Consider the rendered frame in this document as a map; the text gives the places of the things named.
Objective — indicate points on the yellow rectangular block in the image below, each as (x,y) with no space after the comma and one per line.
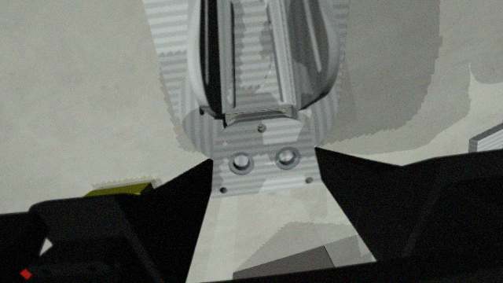
(141,188)

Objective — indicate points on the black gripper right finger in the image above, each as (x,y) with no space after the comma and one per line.
(389,204)

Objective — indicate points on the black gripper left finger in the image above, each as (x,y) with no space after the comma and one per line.
(162,225)

